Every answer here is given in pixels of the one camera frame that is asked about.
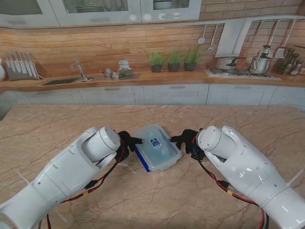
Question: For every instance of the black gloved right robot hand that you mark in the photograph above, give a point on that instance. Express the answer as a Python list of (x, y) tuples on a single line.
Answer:
[(187, 140)]

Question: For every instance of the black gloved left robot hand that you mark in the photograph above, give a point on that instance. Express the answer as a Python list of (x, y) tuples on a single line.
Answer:
[(127, 140)]

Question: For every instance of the clear plastic crate blue strips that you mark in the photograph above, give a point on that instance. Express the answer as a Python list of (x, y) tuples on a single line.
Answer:
[(143, 162)]

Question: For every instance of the clear plastic crate lid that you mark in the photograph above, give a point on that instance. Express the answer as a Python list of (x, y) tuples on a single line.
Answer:
[(157, 148)]

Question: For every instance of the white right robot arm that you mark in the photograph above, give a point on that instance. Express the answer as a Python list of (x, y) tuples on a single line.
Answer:
[(243, 171)]

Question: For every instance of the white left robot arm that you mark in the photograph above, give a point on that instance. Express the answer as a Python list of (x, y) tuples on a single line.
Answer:
[(59, 176)]

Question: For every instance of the small white plastic scrap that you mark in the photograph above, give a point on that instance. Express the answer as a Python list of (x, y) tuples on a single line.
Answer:
[(126, 165)]

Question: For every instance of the white lower kitchen cabinets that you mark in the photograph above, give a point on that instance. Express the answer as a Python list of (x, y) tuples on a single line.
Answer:
[(176, 94)]

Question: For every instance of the white kitchen cabinets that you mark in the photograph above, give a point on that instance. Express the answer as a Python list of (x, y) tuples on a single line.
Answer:
[(95, 19), (176, 94)]

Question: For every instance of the small silver bowls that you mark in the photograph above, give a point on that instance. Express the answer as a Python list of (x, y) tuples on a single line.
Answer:
[(112, 73)]

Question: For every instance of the hanging steel utensil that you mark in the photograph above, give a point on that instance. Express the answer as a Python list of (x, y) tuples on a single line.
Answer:
[(210, 47)]

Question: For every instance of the white upper kitchen cabinets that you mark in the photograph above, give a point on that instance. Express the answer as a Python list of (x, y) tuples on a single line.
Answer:
[(95, 19)]

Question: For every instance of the hanging steel grater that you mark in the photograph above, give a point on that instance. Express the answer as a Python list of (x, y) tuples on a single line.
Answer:
[(280, 53)]

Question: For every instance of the plates stack inside cabinet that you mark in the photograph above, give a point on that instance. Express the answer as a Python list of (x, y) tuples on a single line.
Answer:
[(90, 9)]

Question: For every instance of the bowl inside cabinet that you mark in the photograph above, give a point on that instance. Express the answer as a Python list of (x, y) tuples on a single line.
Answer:
[(162, 4)]

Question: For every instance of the white jug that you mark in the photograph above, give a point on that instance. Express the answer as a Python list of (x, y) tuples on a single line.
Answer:
[(2, 71)]

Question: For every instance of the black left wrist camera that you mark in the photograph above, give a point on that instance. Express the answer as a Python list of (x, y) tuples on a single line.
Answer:
[(124, 155)]

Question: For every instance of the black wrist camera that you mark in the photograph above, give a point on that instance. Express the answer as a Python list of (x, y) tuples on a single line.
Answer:
[(124, 155), (196, 152)]

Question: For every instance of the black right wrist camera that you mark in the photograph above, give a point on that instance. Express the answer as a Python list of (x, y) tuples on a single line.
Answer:
[(196, 152)]

